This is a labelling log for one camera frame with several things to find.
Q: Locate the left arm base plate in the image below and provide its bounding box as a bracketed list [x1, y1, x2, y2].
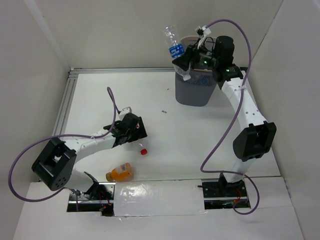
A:
[66, 182, 116, 217]

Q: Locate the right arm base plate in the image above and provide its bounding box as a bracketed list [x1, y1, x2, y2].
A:
[197, 179, 251, 210]

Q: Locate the red label red cap bottle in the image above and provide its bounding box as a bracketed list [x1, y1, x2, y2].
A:
[138, 143, 148, 156]

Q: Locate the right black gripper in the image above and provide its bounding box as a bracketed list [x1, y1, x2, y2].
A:
[172, 38, 220, 71]

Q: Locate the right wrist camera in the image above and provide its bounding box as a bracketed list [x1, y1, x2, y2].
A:
[195, 25, 211, 49]

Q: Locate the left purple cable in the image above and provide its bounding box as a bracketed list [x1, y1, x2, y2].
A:
[8, 86, 121, 212]

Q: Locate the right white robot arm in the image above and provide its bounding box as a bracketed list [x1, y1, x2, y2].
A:
[173, 36, 277, 196]

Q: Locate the white tape sheet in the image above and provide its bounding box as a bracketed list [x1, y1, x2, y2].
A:
[113, 179, 206, 217]

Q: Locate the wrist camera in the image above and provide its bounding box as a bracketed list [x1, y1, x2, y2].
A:
[119, 106, 132, 116]
[195, 25, 211, 49]

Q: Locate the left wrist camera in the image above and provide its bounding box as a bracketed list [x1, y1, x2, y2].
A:
[119, 106, 132, 116]

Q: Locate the orange juice bottle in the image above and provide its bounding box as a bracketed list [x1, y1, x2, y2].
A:
[105, 162, 134, 182]

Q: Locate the grey mesh waste bin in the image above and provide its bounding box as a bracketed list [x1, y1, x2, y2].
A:
[175, 36, 217, 107]

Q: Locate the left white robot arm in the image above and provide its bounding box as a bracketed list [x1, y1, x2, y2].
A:
[31, 112, 148, 200]

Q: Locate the blue label clear bottle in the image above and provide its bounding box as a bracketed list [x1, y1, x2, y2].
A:
[162, 25, 191, 81]

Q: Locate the aluminium frame rail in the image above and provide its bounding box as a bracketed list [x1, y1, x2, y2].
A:
[37, 66, 248, 181]

